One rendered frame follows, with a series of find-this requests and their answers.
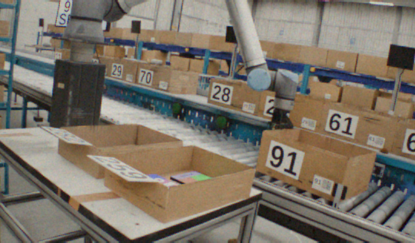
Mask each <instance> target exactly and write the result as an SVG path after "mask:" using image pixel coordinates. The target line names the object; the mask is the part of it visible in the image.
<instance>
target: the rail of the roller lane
mask: <svg viewBox="0 0 415 243"><path fill-rule="evenodd" d="M4 78H7V79H9V75H0V81H2V82H4V83H5V84H6V85H8V81H5V80H4ZM12 87H13V88H15V89H17V90H19V91H21V92H24V93H25V94H26V95H30V96H31V97H33V98H36V99H38V100H39V101H40V102H44V103H45V104H47V105H50V106H51V95H52V94H51V93H49V92H46V91H43V90H41V89H39V88H36V87H35V86H33V85H29V84H27V83H25V82H23V81H19V80H18V79H16V78H13V82H12ZM100 125H122V124H121V123H119V122H117V121H114V120H112V119H110V118H106V117H105V116H103V115H101V116H100ZM252 188H253V189H256V190H258V191H261V192H263V194H262V198H261V200H260V203H261V204H262V205H266V206H267V207H269V208H273V209H275V210H277V211H279V212H281V213H283V214H286V215H289V216H291V217H292V218H297V219H299V220H300V221H302V222H306V223H308V224H309V225H313V226H315V227H317V228H319V229H323V230H325V231H327V232H330V233H331V234H334V235H337V236H338V237H342V238H344V239H347V240H349V241H352V242H354V243H415V237H414V236H413V237H412V236H410V235H406V234H405V233H402V232H399V231H397V230H393V229H392V228H388V227H387V226H385V227H384V226H383V225H379V224H377V223H376V222H372V221H370V220H367V219H365V218H360V217H359V216H356V215H352V214H351V213H347V212H345V211H343V210H339V209H337V211H335V210H333V209H332V207H330V206H329V205H326V204H324V203H320V202H318V201H316V200H313V199H309V198H307V197H305V196H303V195H300V194H296V193H294V192H292V191H289V190H287V189H285V188H280V187H278V186H276V185H273V184H271V183H269V182H266V181H263V180H261V179H259V178H254V180H253V185H252Z"/></svg>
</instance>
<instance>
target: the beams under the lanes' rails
mask: <svg viewBox="0 0 415 243"><path fill-rule="evenodd" d="M0 83H1V84H2V85H4V86H5V87H6V88H7V89H8V85H6V84H5V83H4V82H2V81H0ZM12 91H13V92H14V93H16V94H18V95H20V96H22V97H24V98H26V99H28V100H29V101H30V102H33V103H34V104H37V105H39V106H41V107H42V108H44V109H46V110H48V111H50V112H51V106H50V105H47V104H45V103H44V102H40V101H39V100H38V99H36V98H33V97H31V96H30V95H26V94H25V93H24V92H21V91H19V90H17V89H15V88H13V87H12ZM397 209H398V207H396V209H395V210H394V211H392V213H390V214H389V215H390V216H392V215H393V214H394V212H395V211H396V210H397ZM414 213H415V212H414V211H412V212H411V213H410V215H409V217H408V218H407V219H406V220H405V221H407V222H409V221H410V219H411V217H412V216H413V215H414ZM258 214H261V215H263V216H265V217H267V218H269V219H271V220H275V221H276V222H278V223H281V224H282V225H286V226H287V227H289V228H293V229H294V230H297V231H299V232H302V233H304V234H306V235H307V236H308V235H309V236H311V237H313V238H316V239H318V240H319V241H323V242H324V243H354V242H352V241H349V240H347V239H344V238H342V237H338V236H337V235H334V234H331V233H330V232H327V231H325V230H323V229H319V228H317V227H315V226H313V225H309V224H308V223H306V222H302V221H300V220H299V219H297V218H292V217H291V216H290V215H286V214H283V213H281V212H279V211H277V210H275V209H273V208H269V207H267V206H266V205H262V204H261V203H260V204H259V209H258Z"/></svg>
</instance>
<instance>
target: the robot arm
mask: <svg viewBox="0 0 415 243"><path fill-rule="evenodd" d="M147 1H150V0H72V3H71V11H70V19H69V22H68V24H67V26H66V28H65V30H64V32H63V36H62V38H73V39H81V40H85V41H95V42H103V43H105V37H104V33H103V28H102V21H104V22H117V21H119V20H121V19H122V18H123V17H124V16H125V14H128V13H129V12H130V11H131V8H133V7H135V6H137V5H140V4H142V3H144V2H147ZM224 1H225V3H226V6H227V10H228V13H229V16H230V19H231V24H232V26H233V30H234V34H235V35H236V36H237V41H238V44H239V48H240V50H241V55H242V58H243V60H244V65H245V70H246V73H247V86H248V87H250V88H252V89H253V90H255V91H257V92H262V91H264V90H267V91H272V92H275V95H274V97H275V99H274V107H276V108H275V109H274V112H273V116H272V120H271V121H268V123H267V128H268V125H270V126H269V130H278V129H293V128H294V125H293V124H292V122H291V120H290V119H289V118H288V116H287V115H286V113H288V114H290V113H291V110H293V108H294V100H295V99H294V97H295V94H296V90H297V84H298V78H299V77H298V75H297V74H294V73H291V72H286V71H283V70H280V71H279V72H272V71H268V70H267V65H266V61H265V60H264V56H263V53H262V51H261V45H260V43H259V40H258V36H257V32H256V28H255V27H254V22H253V19H252V16H251V13H250V11H249V8H248V6H247V0H224ZM270 127H271V128H270Z"/></svg>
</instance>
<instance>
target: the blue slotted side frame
mask: <svg viewBox="0 0 415 243"><path fill-rule="evenodd" d="M0 52H2V53H5V62H8V63H10V59H11V53H8V52H3V51H0ZM16 58H18V65H17V66H19V65H20V66H21V67H23V68H27V69H30V70H32V71H34V72H40V73H42V74H44V75H47V74H48V76H51V77H53V76H54V71H55V65H51V64H48V63H46V62H40V61H37V60H34V59H30V58H26V57H24V56H22V57H21V56H19V55H15V60H16ZM27 62H29V64H27ZM48 70H49V71H48ZM104 85H105V86H104V90H103V95H106V94H107V96H110V94H111V98H119V96H120V98H119V99H120V100H123V98H124V102H127V101H128V102H129V103H131V96H132V90H135V91H136V95H137V98H136V95H135V100H134V105H138V107H142V106H143V108H148V109H149V110H150V111H154V110H155V112H159V111H160V113H161V114H162V115H165V112H166V115H167V116H168V117H171V115H172V111H173V110H172V108H173V105H174V102H179V103H182V104H183V105H182V111H183V109H184V111H183V112H182V111H181V116H179V119H180V120H181V121H184V120H185V119H186V120H185V121H186V122H188V124H191V121H192V120H193V122H192V123H193V124H195V123H196V124H195V126H198V125H199V122H200V126H201V127H202V128H206V125H207V128H209V129H210V130H211V131H213V130H214V128H215V131H217V132H218V134H221V132H222V129H219V128H216V121H217V115H218V114H220V115H225V116H227V117H229V119H228V122H229V124H228V127H227V131H225V130H223V134H226V133H227V134H226V136H227V137H230V133H231V136H233V137H234V136H235V139H236V140H238V137H239V135H240V139H242V140H244V143H247V139H248V138H249V142H251V143H253V144H254V146H257V141H258V145H261V139H262V135H263V132H264V130H267V122H264V121H259V120H256V119H253V118H248V117H245V116H242V115H237V114H234V113H231V112H226V111H223V110H220V109H216V108H212V107H208V106H206V105H201V104H198V103H194V102H190V101H186V100H184V99H180V98H175V97H172V96H170V95H164V94H161V93H158V92H153V91H150V90H147V89H144V88H140V87H137V86H133V85H126V84H124V83H120V82H116V81H112V80H111V79H107V78H105V82H104ZM109 87H110V88H109ZM113 88H114V91H113ZM126 92H127V95H126ZM146 98H147V101H146ZM125 100H126V101H125ZM151 101H152V103H151ZM135 103H136V104H135ZM163 105H164V106H163ZM170 105H171V107H170ZM148 106H149V107H148ZM190 111H191V113H190V114H189V112H190ZM193 113H194V114H193ZM197 113H198V116H197V117H196V115H197ZM204 115H205V117H204ZM211 117H212V121H211ZM215 120H216V121H215ZM236 125H237V129H236ZM245 127H246V132H244V129H245ZM254 130H255V135H254ZM259 133H260V134H259ZM375 162H377V163H379V164H382V165H385V166H384V170H383V177H381V178H380V177H378V176H377V177H376V175H372V174H371V176H370V182H369V184H370V183H371V182H372V181H373V182H375V183H376V184H377V183H378V180H381V183H380V186H377V191H379V190H380V189H381V188H382V187H383V186H387V187H388V188H391V185H393V189H392V190H391V195H392V194H393V193H394V192H395V191H402V192H403V193H404V189H405V188H406V189H407V192H406V194H404V199H403V200H402V202H401V203H400V204H399V205H398V207H400V206H401V205H402V204H403V203H404V202H405V201H406V200H407V198H408V197H409V196H411V195H412V194H411V193H413V195H415V184H414V181H415V165H414V164H410V163H407V162H405V161H399V160H396V159H394V158H390V157H386V156H382V155H379V154H376V158H375ZM388 171H390V176H387V173H388ZM402 174H403V181H401V180H400V177H401V175H402ZM395 175H396V176H395ZM408 179H409V180H408ZM385 184H386V185H385ZM398 189H399V190H398ZM377 191H376V192H377ZM391 195H389V196H388V197H387V198H386V199H385V200H384V201H386V200H387V199H388V198H389V197H390V196H391ZM413 211H414V212H415V208H414V209H413Z"/></svg>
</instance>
